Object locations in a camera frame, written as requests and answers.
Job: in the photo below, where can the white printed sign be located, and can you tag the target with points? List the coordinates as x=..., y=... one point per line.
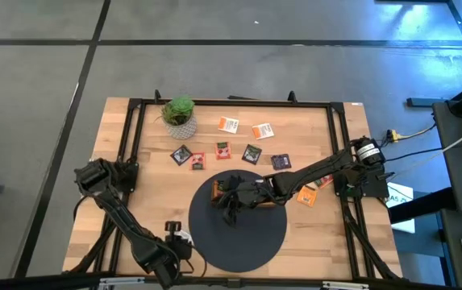
x=402, y=193

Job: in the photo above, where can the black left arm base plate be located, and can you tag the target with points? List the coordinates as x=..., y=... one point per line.
x=131, y=177

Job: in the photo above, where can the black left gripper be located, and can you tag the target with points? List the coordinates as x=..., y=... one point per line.
x=178, y=249

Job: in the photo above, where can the black diagonal beam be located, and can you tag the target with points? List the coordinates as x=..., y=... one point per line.
x=420, y=206

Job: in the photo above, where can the silver metal bracket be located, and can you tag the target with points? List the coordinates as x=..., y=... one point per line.
x=121, y=280
x=345, y=285

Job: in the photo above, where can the black green tea packet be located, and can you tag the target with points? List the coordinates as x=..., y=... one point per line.
x=251, y=154
x=181, y=155

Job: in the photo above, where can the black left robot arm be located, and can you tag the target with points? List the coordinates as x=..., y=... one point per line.
x=121, y=217

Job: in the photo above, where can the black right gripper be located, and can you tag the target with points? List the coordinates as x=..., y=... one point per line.
x=260, y=191

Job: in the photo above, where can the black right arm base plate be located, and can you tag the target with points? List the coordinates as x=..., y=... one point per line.
x=375, y=189

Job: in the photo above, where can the succulent in patterned white pot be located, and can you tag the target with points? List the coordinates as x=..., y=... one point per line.
x=179, y=110

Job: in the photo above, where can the purple tea packet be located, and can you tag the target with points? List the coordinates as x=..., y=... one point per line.
x=281, y=161

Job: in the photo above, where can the round dark woven placemat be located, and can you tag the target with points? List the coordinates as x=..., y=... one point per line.
x=238, y=249

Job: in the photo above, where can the wooden three-compartment tray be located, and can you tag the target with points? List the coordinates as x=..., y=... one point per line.
x=213, y=199

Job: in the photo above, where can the dark teal floor bar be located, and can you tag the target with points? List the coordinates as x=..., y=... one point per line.
x=424, y=102

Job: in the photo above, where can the black aluminium crossbar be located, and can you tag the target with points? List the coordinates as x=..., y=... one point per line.
x=53, y=280

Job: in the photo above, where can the black metal table frame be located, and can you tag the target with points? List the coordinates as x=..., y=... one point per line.
x=214, y=102

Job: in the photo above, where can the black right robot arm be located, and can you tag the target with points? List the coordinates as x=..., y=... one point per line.
x=315, y=171

